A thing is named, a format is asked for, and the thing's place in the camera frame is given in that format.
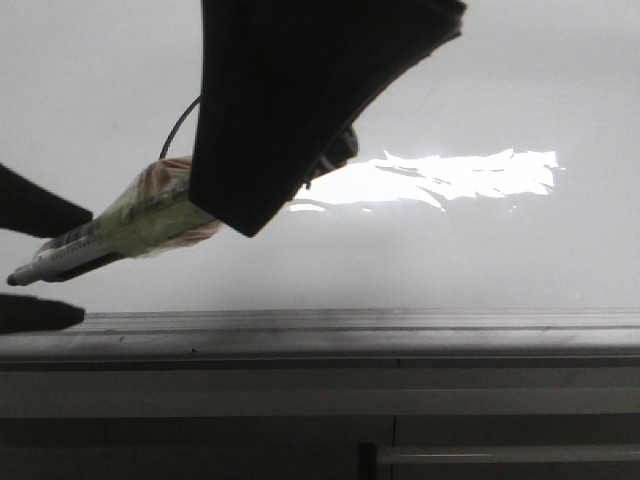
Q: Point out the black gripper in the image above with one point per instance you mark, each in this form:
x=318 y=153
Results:
x=282 y=84

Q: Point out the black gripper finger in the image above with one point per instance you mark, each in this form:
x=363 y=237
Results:
x=21 y=314
x=30 y=209

